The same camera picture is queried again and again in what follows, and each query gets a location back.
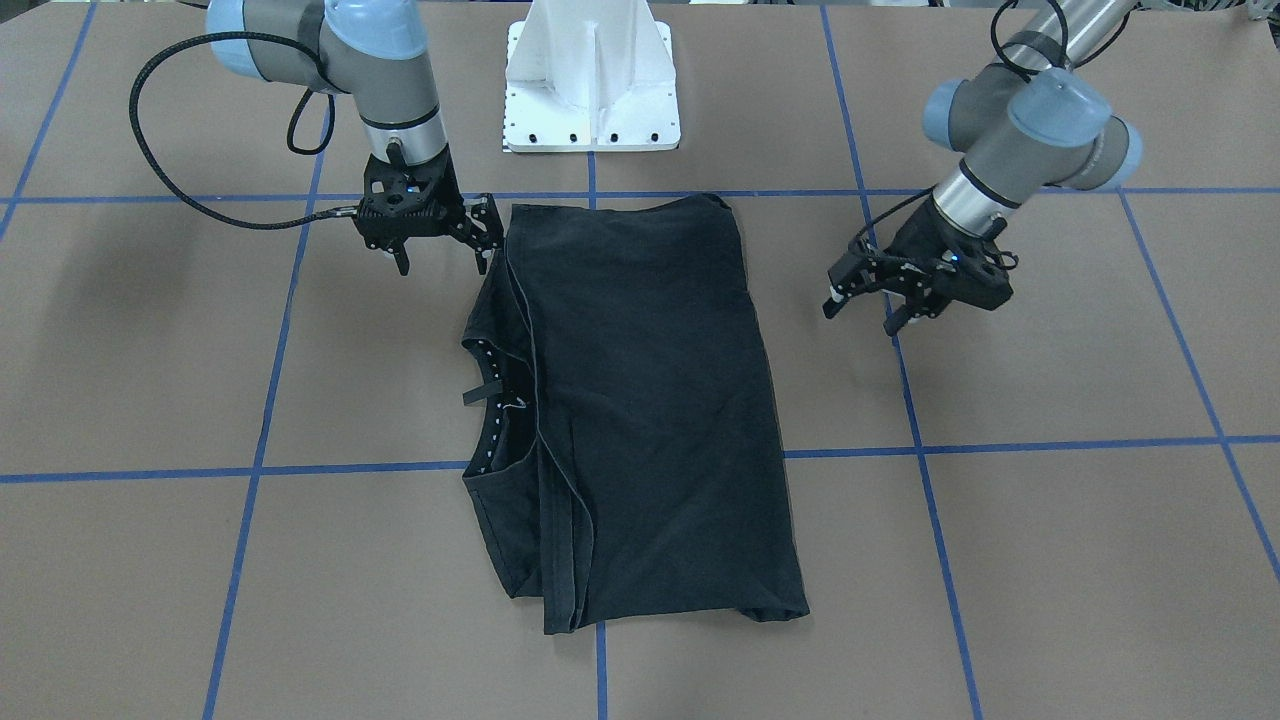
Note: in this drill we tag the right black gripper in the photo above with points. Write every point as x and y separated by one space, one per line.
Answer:
477 226

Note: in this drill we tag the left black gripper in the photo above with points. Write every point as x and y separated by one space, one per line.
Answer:
922 240

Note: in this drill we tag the black graphic t-shirt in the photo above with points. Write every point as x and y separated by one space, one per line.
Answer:
630 461

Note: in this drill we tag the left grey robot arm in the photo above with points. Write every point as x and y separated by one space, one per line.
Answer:
1026 121

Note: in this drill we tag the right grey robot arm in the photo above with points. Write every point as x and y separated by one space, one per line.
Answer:
377 53

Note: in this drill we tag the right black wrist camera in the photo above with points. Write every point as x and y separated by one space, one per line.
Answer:
388 228

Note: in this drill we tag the white metal mount base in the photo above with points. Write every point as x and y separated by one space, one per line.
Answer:
590 76

